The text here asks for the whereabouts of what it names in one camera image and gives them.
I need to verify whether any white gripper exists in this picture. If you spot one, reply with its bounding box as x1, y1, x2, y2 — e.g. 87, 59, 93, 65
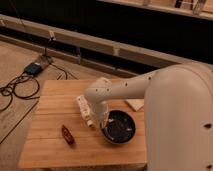
76, 95, 94, 127

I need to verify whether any dark ceramic bowl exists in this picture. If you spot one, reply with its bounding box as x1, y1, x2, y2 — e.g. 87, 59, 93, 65
101, 110, 136, 144

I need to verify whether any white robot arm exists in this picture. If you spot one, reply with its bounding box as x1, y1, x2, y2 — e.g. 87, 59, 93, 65
77, 62, 213, 171

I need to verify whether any small red brown bottle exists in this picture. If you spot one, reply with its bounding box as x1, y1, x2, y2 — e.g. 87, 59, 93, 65
62, 126, 74, 145

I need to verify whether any wooden table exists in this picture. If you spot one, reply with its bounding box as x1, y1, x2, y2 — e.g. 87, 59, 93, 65
18, 80, 147, 168

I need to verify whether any white folded napkin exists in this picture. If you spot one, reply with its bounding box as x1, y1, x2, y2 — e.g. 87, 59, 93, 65
125, 99, 144, 111

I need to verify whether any black power adapter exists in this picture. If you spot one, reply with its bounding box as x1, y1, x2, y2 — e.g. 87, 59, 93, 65
24, 63, 42, 76

